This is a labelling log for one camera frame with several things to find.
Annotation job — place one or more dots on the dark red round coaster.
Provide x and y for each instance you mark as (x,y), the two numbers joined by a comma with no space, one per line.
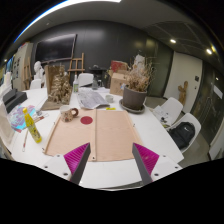
(86,120)

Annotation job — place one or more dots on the white chair with papers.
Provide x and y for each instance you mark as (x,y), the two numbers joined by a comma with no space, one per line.
(168,112)

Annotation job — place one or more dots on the small white cup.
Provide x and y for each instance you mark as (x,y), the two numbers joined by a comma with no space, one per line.
(109,98)

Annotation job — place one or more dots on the wooden easel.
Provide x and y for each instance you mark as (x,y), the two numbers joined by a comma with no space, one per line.
(76,65)

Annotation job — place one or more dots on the white plaster bust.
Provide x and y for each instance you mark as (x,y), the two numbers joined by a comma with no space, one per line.
(39,71)

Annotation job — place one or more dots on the white chair with backpack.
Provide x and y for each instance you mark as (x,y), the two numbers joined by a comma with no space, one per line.
(188,117)

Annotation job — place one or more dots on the printed newspaper sheet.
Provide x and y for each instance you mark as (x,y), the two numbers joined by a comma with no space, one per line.
(90,99)

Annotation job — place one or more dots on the yellow marker pen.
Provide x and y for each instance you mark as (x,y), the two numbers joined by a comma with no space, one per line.
(109,108)

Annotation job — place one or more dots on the cardboard box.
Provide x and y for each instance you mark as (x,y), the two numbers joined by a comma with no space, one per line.
(118,82)

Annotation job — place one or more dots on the black wall screen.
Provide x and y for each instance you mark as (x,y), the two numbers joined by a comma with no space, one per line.
(56,48)

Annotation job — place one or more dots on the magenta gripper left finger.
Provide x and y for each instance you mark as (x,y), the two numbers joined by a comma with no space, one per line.
(76,161)

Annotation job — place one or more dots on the colourful picture book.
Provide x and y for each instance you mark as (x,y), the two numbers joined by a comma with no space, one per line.
(16,117)

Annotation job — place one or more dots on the wooden figure mannequin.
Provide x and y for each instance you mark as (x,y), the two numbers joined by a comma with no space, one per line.
(182,93)

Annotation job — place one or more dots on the black box stack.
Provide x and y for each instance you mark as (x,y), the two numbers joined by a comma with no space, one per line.
(13,98)

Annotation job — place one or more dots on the grey pot with dried plant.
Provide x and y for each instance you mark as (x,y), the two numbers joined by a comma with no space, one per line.
(139,77)

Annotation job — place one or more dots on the yellow plastic bottle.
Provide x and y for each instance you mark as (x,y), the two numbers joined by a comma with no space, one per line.
(30,124)

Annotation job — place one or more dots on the brown carved wooden sculpture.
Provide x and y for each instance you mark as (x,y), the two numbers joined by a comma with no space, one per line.
(58,86)

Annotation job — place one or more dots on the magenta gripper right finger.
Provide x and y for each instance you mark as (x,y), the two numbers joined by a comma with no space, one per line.
(145,160)

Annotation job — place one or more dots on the wooden pencil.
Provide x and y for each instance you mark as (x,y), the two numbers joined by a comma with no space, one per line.
(24,142)

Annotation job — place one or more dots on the clear bottle with green label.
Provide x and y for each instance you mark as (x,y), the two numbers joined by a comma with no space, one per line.
(75,84)

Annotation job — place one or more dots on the white chair behind table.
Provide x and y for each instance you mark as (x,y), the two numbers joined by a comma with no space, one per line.
(85,79)

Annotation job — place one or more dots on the black backpack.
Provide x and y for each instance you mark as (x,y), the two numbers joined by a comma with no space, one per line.
(182,134)

